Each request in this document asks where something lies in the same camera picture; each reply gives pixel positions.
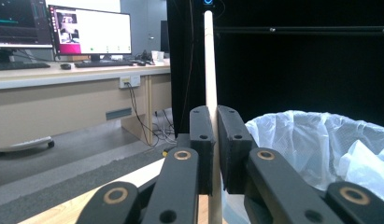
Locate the white power outlet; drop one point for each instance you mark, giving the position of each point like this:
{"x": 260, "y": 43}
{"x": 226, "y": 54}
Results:
{"x": 130, "y": 81}

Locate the beige office desk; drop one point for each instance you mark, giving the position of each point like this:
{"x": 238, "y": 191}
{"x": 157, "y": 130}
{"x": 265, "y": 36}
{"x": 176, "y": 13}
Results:
{"x": 55, "y": 102}

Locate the white wheeled base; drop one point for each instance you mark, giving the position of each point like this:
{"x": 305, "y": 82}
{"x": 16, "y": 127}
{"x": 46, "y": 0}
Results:
{"x": 27, "y": 144}

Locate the black computer mouse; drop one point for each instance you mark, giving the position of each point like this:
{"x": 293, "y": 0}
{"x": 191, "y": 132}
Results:
{"x": 65, "y": 66}

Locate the dark computer monitor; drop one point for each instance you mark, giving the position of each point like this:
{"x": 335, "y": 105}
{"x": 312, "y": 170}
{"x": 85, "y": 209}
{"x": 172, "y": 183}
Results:
{"x": 18, "y": 21}

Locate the bright computer monitor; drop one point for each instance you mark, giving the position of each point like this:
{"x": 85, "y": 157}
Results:
{"x": 96, "y": 29}

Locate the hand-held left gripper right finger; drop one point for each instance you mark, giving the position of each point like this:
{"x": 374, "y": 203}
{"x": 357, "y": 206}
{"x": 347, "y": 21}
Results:
{"x": 234, "y": 149}

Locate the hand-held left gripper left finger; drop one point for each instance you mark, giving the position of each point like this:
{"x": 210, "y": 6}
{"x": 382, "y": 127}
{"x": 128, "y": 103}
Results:
{"x": 202, "y": 146}

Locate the white cup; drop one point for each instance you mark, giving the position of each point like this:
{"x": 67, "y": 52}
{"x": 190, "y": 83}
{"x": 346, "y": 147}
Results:
{"x": 157, "y": 56}

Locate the wooden chopstick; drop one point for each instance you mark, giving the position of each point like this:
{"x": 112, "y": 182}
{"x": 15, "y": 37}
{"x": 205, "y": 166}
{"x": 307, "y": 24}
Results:
{"x": 210, "y": 62}

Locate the black curtain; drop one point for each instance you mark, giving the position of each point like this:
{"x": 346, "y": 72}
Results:
{"x": 289, "y": 71}

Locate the black keyboard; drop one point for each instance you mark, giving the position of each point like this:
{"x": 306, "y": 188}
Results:
{"x": 102, "y": 63}
{"x": 18, "y": 65}

